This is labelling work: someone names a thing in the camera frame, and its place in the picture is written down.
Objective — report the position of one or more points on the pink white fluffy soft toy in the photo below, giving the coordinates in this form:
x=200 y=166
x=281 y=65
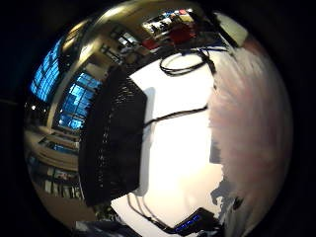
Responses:
x=253 y=125

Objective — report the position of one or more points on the shelving unit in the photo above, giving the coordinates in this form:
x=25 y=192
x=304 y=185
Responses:
x=57 y=179

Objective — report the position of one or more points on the red chair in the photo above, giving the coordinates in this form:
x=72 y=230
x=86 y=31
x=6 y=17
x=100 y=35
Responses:
x=181 y=34
x=150 y=43

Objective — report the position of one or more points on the large window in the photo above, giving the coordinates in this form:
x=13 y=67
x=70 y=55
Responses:
x=77 y=102
x=47 y=74

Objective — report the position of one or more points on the black device with blue lights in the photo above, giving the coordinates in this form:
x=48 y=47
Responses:
x=194 y=222

